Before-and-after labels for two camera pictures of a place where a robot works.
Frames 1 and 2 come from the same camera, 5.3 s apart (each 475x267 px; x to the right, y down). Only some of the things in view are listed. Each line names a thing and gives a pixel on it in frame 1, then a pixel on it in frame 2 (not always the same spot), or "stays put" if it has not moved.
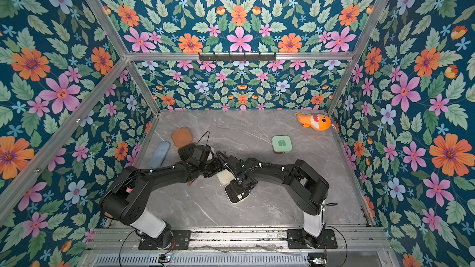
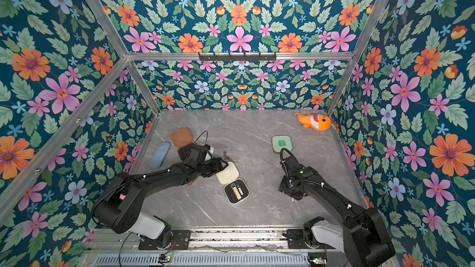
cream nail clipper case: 226,177 stays put
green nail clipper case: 282,144 stays put
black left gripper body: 210,168 stays put
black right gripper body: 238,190 -> 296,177
